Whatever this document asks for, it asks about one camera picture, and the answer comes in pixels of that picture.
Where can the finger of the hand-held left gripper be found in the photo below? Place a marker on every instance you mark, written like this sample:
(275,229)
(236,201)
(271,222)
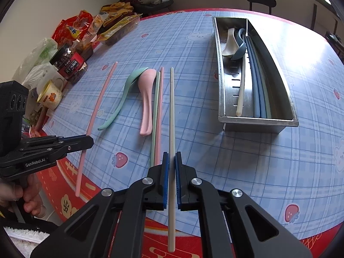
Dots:
(78,143)

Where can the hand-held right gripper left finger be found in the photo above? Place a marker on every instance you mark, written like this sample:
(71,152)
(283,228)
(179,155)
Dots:
(165,180)

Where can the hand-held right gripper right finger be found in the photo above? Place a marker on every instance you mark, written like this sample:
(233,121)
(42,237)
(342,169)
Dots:
(178,180)

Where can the pink chopstick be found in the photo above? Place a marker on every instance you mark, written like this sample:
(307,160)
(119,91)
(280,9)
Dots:
(92,118)
(160,113)

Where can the white chopstick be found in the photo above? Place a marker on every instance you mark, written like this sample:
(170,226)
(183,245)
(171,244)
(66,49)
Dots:
(172,113)
(240,99)

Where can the green chopstick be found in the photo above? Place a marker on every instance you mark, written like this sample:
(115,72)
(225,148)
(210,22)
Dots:
(264,96)
(155,113)

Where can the green spoon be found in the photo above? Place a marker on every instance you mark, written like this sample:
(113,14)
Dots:
(131,80)

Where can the pink spoon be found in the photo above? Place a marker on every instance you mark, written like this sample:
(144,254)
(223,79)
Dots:
(147,86)

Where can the stainless steel utensil tray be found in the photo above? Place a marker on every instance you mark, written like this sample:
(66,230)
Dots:
(228,99)

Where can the blue chopstick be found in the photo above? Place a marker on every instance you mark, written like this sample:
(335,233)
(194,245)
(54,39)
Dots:
(260,96)
(254,96)

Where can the blue spoon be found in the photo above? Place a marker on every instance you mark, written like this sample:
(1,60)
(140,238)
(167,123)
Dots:
(239,53)

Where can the white spoon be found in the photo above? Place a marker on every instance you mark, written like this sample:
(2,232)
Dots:
(229,48)

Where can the person's left hand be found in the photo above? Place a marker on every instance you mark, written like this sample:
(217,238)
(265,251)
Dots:
(33,199)

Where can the cream mug with flower print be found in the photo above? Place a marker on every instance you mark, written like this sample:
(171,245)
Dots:
(51,96)

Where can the white plastic bag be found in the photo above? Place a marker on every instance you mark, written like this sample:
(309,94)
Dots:
(37,76)

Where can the translucent plastic bag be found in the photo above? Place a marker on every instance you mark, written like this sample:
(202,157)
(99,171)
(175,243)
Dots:
(37,53)

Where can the black-lidded jar with red label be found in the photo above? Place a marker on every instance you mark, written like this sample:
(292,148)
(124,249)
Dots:
(70,67)

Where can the dark cloth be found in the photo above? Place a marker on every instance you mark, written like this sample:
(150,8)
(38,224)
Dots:
(45,224)

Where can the dark snack box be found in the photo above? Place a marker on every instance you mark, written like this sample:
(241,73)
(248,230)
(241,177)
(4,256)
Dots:
(84,49)

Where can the white fuzzy cloth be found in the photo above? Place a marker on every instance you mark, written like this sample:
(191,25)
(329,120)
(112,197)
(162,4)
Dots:
(24,240)

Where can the clear snack tray, yellow label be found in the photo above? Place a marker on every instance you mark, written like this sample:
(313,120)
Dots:
(118,31)

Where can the clear snack bag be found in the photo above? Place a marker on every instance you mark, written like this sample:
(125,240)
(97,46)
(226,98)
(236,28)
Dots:
(95,24)

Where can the blue plaid tablecloth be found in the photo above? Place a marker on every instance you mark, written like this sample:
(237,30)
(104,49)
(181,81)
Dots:
(188,45)

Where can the yellow snack packets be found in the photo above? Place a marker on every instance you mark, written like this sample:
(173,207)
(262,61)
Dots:
(115,8)

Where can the black stool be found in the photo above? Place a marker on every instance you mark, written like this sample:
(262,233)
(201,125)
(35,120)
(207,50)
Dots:
(153,9)

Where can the wooden furniture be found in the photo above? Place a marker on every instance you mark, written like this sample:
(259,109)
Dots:
(332,32)

